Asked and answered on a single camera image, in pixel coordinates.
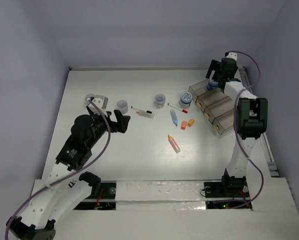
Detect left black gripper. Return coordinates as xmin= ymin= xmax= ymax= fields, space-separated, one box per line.
xmin=87 ymin=109 xmax=130 ymax=148

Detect clear purple clip jar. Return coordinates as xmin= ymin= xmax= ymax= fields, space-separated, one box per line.
xmin=116 ymin=100 xmax=129 ymax=115

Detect blue lidded jar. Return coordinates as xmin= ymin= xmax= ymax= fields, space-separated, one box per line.
xmin=179 ymin=91 xmax=193 ymax=109
xmin=206 ymin=78 xmax=218 ymax=91

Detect red capped white marker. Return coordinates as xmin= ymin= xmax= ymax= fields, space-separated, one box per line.
xmin=167 ymin=103 xmax=188 ymax=114

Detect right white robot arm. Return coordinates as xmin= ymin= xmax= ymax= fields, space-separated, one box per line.
xmin=203 ymin=52 xmax=268 ymax=198

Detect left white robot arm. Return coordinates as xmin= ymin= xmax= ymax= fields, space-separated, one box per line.
xmin=4 ymin=102 xmax=131 ymax=240

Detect black capped white marker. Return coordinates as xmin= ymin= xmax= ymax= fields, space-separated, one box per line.
xmin=131 ymin=106 xmax=153 ymax=114

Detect clear pencil shaped eraser case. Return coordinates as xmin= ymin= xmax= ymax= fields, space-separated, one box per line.
xmin=136 ymin=111 xmax=155 ymax=119

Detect clear tiered organizer box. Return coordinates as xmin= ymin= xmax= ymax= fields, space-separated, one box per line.
xmin=188 ymin=79 xmax=234 ymax=135

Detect blue pencil shaped highlighter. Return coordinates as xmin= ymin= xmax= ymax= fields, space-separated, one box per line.
xmin=170 ymin=109 xmax=178 ymax=127

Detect pink pencil shaped highlighter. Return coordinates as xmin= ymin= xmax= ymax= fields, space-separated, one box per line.
xmin=167 ymin=135 xmax=181 ymax=153

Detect yellow eraser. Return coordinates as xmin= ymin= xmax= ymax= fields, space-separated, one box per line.
xmin=187 ymin=118 xmax=195 ymax=127

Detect orange eraser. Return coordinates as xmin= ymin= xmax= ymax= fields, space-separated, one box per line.
xmin=181 ymin=121 xmax=188 ymax=130

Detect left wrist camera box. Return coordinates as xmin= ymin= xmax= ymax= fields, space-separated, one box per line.
xmin=85 ymin=93 xmax=109 ymax=111

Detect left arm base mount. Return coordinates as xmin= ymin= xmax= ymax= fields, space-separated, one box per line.
xmin=74 ymin=172 xmax=117 ymax=211

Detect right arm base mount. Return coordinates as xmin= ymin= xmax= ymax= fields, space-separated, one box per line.
xmin=200 ymin=169 xmax=253 ymax=210

